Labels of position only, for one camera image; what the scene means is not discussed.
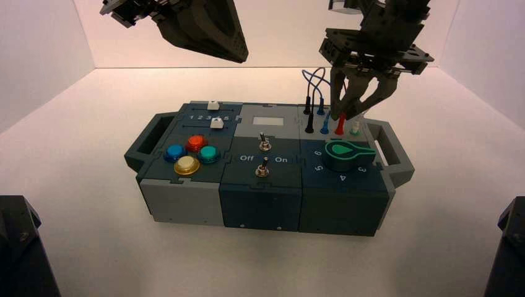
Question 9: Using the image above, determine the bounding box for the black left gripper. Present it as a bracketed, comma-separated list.
[100, 0, 249, 64]

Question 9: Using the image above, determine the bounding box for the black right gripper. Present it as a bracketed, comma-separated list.
[319, 0, 435, 121]

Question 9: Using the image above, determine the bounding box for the red jumper wire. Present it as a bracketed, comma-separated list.
[334, 104, 357, 136]

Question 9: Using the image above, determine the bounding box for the green rotary knob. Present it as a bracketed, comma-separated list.
[324, 140, 376, 173]

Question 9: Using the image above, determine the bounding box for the small gray display screen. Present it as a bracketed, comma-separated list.
[252, 116, 285, 127]

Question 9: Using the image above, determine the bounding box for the red push button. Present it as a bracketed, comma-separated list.
[185, 135, 209, 153]

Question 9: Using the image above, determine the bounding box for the green push button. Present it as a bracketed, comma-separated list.
[199, 145, 222, 165]

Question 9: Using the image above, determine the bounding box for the blue push button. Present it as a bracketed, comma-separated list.
[163, 144, 188, 163]

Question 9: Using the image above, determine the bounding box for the yellow push button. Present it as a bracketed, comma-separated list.
[173, 156, 201, 176]

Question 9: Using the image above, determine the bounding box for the gray and teal task box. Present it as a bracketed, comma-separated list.
[124, 101, 415, 238]

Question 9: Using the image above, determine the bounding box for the blue jumper wire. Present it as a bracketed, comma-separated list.
[302, 69, 334, 136]

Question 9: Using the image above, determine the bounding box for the black jumper wire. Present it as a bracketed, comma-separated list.
[303, 66, 327, 136]

